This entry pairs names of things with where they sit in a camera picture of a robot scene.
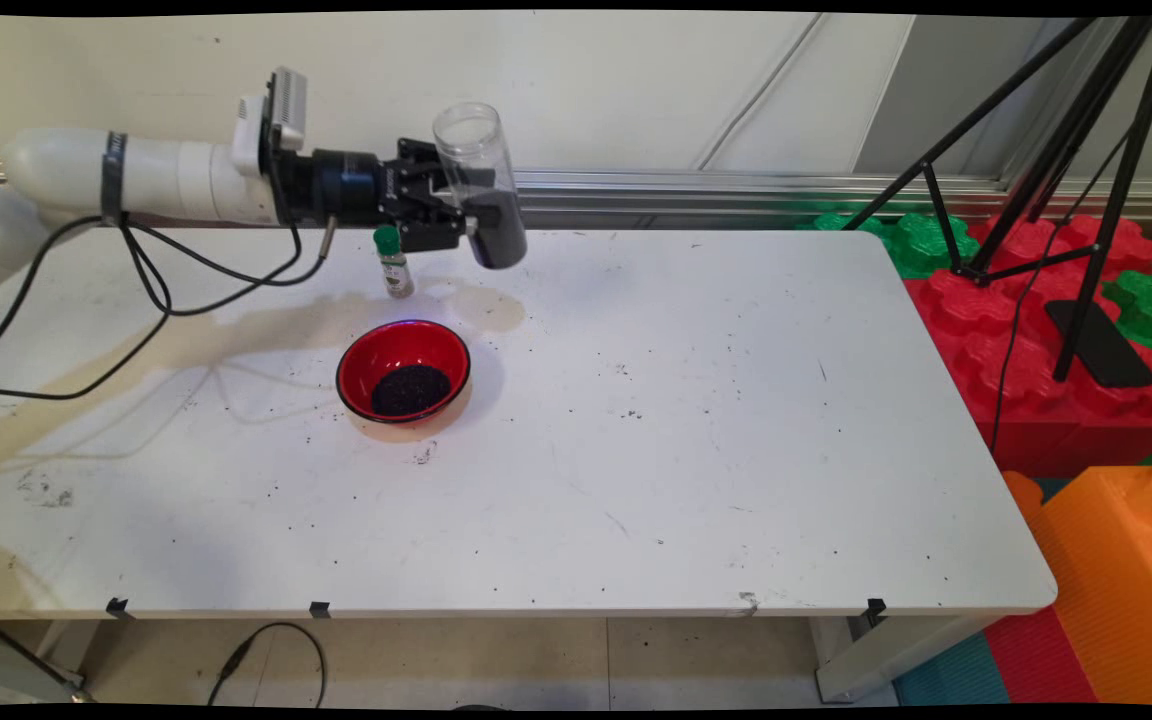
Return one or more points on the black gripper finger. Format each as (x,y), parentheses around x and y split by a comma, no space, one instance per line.
(436,230)
(426,165)

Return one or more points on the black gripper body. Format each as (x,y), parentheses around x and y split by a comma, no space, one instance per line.
(346,188)

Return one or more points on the clear plastic jar with seeds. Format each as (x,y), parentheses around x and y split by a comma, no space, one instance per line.
(496,225)

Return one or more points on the small spice bottle green cap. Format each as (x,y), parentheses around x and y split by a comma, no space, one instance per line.
(396,272)

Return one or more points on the red bowl with black rim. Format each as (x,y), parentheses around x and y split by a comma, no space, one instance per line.
(391,355)

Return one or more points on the black seeds pile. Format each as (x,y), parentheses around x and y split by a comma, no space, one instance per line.
(411,390)

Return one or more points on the black tape piece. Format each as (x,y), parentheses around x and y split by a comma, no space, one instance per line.
(118,607)
(320,609)
(875,610)

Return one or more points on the green foam block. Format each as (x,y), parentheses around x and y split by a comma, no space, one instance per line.
(921,245)
(1151,310)

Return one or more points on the white table leg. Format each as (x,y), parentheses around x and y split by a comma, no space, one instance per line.
(886,655)
(71,632)

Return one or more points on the red foam block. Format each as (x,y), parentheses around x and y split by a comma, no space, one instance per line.
(1036,400)

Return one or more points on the black flat plate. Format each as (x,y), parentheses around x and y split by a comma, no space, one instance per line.
(1101,345)

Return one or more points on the teal floor mat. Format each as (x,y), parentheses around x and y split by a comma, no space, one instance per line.
(951,680)

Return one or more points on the black tripod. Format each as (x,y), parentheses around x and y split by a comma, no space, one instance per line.
(1124,180)

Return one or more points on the red floor mat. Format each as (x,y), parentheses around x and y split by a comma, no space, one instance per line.
(1036,660)

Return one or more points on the orange foam block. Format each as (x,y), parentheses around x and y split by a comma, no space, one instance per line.
(1116,580)

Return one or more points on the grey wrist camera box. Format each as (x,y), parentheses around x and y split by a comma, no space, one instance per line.
(286,105)

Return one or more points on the aluminium rail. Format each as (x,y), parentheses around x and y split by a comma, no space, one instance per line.
(686,190)

